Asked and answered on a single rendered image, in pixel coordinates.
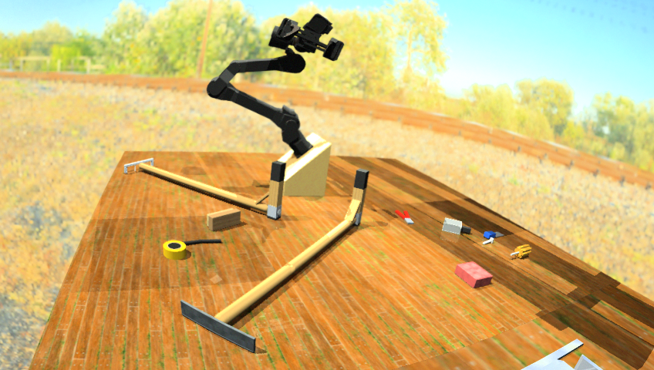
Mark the yellow ring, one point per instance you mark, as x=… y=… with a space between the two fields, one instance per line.
x=174 y=249

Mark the pink cube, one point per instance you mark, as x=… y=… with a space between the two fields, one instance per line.
x=473 y=274

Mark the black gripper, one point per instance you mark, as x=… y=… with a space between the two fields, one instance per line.
x=308 y=40

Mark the blue-handled scraper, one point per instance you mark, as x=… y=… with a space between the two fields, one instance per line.
x=492 y=234

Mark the dark grey bent rod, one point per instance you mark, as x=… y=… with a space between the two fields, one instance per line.
x=202 y=241

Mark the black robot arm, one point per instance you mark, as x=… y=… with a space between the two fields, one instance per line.
x=285 y=118

